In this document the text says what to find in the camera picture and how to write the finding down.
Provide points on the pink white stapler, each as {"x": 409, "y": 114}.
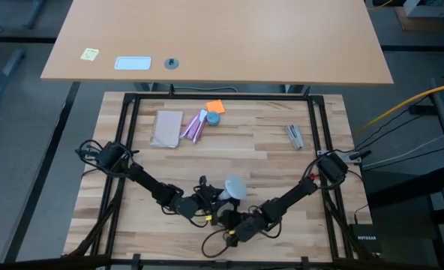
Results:
{"x": 195, "y": 127}

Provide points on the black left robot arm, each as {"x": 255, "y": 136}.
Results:
{"x": 147, "y": 182}

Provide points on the white rectangular card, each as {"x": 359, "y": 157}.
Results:
{"x": 132, "y": 63}

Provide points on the black power strip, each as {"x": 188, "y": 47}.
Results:
{"x": 420, "y": 109}

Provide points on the light wooden desk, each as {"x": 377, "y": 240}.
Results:
{"x": 222, "y": 37}

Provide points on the white box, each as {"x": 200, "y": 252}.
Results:
{"x": 428, "y": 7}

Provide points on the yellow sticky note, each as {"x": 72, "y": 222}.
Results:
{"x": 89, "y": 54}

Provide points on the black Netgear network switch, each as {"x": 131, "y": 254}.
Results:
{"x": 366, "y": 240}

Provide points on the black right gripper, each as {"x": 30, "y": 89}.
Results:
{"x": 239, "y": 225}

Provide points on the brown cardboard box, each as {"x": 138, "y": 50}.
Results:
{"x": 417, "y": 24}

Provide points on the brown paper notebook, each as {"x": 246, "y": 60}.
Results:
{"x": 166, "y": 128}

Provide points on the blue tape roll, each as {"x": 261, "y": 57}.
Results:
{"x": 213, "y": 118}

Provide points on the grey metal table leg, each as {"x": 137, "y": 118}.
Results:
{"x": 12, "y": 63}

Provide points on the black aluminium table frame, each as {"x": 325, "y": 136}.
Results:
{"x": 222, "y": 96}

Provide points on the orange sticky note pad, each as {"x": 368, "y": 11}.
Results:
{"x": 215, "y": 106}

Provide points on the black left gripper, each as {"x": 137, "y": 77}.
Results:
{"x": 208, "y": 197}

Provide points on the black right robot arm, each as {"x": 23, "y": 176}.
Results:
{"x": 293, "y": 195}

